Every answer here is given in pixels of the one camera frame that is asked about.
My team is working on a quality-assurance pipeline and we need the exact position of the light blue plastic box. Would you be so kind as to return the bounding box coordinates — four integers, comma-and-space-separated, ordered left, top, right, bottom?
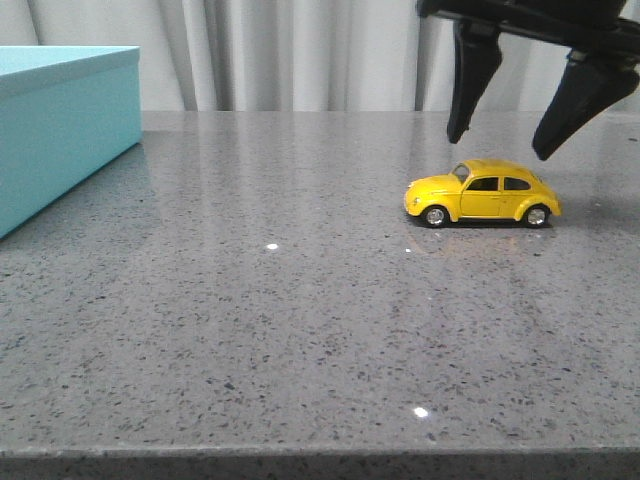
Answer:
1, 46, 142, 235

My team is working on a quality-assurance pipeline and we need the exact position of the yellow toy beetle car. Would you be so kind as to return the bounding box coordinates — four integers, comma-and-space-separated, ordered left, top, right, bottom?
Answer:
404, 159, 562, 228

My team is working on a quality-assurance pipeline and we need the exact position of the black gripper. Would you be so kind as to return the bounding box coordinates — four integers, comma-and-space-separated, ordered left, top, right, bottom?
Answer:
417, 0, 639, 160

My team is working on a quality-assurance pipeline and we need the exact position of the white pleated curtain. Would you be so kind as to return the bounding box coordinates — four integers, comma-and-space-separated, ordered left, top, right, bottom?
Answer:
0, 0, 640, 113

